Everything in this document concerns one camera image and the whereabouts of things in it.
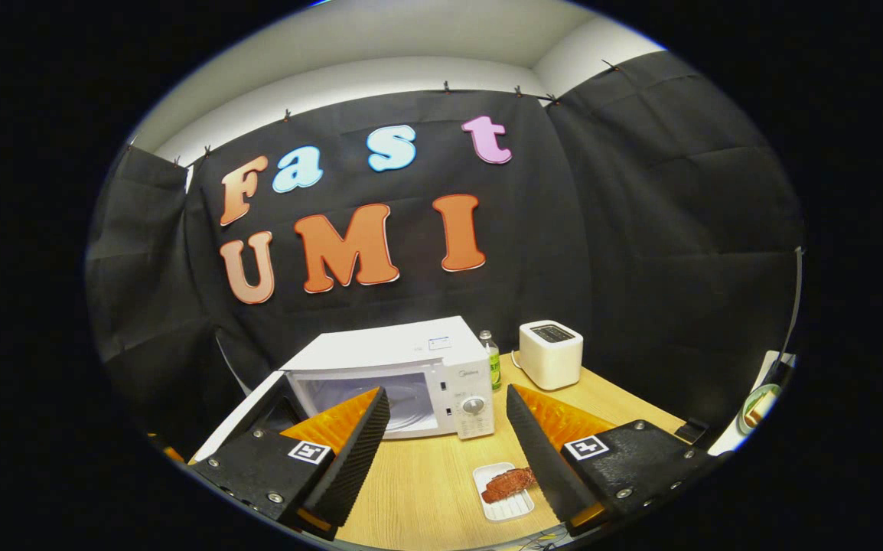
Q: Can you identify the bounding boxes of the row of small cloth clips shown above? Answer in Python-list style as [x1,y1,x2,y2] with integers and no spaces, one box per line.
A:
[126,57,626,169]

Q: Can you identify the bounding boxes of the round bowl with food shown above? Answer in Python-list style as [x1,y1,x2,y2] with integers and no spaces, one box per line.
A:
[740,383,784,431]

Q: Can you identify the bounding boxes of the green label glass bottle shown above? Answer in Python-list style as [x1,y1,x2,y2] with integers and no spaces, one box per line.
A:
[478,330,502,392]

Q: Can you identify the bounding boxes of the small black block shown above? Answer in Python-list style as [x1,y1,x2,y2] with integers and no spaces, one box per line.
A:
[674,418,712,446]

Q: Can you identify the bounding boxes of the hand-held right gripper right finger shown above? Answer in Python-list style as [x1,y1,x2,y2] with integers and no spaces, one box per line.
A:
[504,383,718,538]

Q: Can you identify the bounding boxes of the reddish brown meat piece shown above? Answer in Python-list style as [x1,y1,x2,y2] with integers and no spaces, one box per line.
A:
[481,467,538,504]

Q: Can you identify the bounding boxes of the white microwave oven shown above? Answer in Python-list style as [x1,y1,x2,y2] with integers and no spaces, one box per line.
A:
[191,315,497,465]

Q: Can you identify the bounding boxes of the white board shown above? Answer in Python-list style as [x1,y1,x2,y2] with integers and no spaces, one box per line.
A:
[709,350,797,457]

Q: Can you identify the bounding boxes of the grey strap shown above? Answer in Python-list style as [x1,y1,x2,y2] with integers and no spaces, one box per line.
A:
[784,245,806,368]

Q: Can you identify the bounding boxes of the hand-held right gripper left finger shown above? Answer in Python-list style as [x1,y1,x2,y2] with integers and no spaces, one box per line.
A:
[187,386,393,543]

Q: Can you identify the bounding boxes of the black backdrop cloth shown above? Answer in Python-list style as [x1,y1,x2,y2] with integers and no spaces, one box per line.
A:
[86,50,806,460]

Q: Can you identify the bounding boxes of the small white ribbed plate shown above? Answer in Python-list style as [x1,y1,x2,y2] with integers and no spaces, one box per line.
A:
[472,461,536,523]

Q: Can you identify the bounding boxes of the white toaster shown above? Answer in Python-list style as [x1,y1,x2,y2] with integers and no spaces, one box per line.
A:
[518,320,585,392]

